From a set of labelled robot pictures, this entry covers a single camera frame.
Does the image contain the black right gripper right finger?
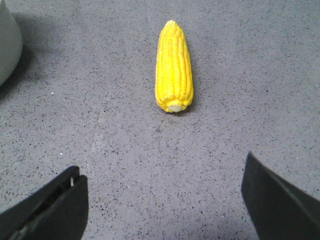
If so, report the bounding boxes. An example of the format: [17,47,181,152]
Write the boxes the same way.
[241,152,320,240]

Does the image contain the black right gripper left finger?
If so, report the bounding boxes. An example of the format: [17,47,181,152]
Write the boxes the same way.
[0,165,89,240]

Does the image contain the yellow corn cob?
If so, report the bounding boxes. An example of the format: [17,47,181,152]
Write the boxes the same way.
[154,20,194,113]

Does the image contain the pale green electric cooking pot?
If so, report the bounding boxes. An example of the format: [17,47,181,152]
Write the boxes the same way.
[0,0,23,86]

